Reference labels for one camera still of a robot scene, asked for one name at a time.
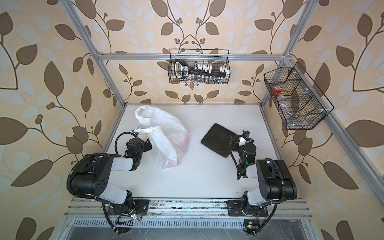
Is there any white plastic bag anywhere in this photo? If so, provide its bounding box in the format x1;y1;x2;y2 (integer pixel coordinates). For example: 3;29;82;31
135;105;190;170

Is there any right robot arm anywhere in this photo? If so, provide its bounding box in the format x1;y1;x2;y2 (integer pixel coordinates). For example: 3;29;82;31
226;135;298;217

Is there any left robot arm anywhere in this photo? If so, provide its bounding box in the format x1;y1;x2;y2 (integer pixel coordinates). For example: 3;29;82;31
67;132;152;218

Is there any black square tray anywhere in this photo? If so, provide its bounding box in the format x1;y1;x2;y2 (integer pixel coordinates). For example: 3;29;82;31
201;124;236;158

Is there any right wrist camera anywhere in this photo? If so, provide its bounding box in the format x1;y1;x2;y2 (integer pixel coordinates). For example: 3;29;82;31
238;130;252;146

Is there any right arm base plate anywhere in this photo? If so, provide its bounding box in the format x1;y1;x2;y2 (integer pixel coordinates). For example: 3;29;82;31
226;200;269;217

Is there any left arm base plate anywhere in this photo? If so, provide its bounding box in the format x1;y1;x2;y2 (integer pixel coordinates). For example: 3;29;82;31
108;199;150;216

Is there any right wire basket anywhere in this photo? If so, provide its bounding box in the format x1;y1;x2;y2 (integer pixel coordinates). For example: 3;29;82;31
264;63;334;130

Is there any wire basket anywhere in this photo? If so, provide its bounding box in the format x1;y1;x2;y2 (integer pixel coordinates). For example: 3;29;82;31
168;48;231;85
264;63;334;130

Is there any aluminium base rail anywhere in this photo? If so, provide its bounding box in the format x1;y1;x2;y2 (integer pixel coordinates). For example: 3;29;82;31
64;197;313;229

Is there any back wire basket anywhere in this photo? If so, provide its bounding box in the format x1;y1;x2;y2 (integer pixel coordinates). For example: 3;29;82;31
168;48;231;85

